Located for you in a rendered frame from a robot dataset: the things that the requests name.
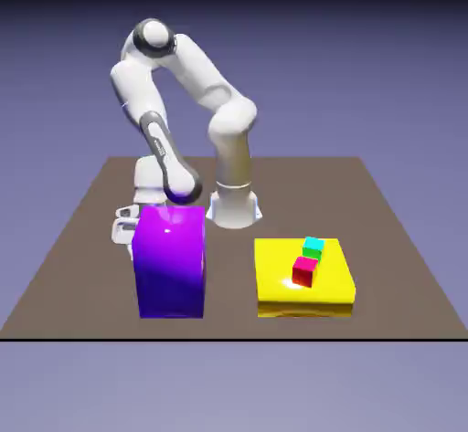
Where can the small green cube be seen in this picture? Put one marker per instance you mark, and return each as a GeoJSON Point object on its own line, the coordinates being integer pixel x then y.
{"type": "Point", "coordinates": [313, 246]}

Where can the large yellow box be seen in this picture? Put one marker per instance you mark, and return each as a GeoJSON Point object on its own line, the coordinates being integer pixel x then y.
{"type": "Point", "coordinates": [274, 275]}

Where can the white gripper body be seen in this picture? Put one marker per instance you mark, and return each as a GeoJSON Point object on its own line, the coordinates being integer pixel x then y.
{"type": "Point", "coordinates": [122, 234]}

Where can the large purple box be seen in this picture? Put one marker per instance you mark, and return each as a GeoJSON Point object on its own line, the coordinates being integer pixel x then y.
{"type": "Point", "coordinates": [168, 264]}

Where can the small red cube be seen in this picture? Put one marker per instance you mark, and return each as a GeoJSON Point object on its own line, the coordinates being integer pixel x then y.
{"type": "Point", "coordinates": [303, 275]}

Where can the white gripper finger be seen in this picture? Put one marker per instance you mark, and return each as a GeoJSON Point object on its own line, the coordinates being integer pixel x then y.
{"type": "Point", "coordinates": [131, 252]}

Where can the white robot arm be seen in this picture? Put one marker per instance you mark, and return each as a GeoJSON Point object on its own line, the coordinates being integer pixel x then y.
{"type": "Point", "coordinates": [230, 169]}

